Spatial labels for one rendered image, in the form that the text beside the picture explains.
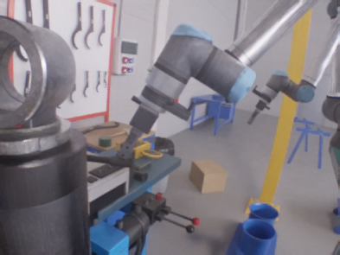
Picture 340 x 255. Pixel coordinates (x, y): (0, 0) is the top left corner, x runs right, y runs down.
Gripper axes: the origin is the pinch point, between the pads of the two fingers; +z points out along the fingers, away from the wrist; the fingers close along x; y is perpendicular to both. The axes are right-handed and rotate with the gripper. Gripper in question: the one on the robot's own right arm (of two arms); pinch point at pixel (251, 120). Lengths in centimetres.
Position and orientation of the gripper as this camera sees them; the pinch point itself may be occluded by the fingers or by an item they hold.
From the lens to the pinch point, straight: 143.5
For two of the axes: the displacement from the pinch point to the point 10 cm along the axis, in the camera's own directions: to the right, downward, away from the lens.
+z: -5.0, 8.2, 2.8
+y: 7.8, 5.7, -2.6
